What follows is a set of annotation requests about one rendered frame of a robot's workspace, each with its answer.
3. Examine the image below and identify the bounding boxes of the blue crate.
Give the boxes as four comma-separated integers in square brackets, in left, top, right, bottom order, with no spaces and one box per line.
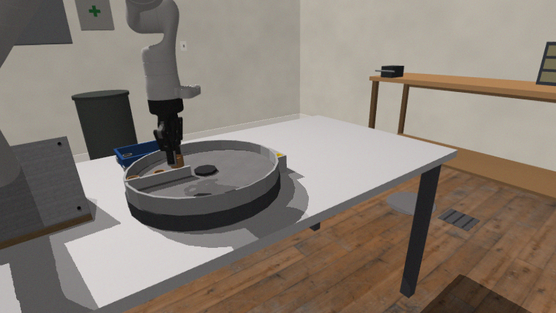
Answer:
[113,140,160,172]

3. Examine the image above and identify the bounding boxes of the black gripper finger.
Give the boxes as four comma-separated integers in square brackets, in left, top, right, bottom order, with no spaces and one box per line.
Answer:
[175,117,183,154]
[153,121,177,166]

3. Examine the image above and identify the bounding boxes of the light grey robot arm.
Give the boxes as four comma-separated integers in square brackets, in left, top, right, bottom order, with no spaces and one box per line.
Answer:
[0,0,201,187]

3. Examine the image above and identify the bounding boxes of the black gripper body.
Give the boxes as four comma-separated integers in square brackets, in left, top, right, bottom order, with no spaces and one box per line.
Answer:
[148,98,184,136]

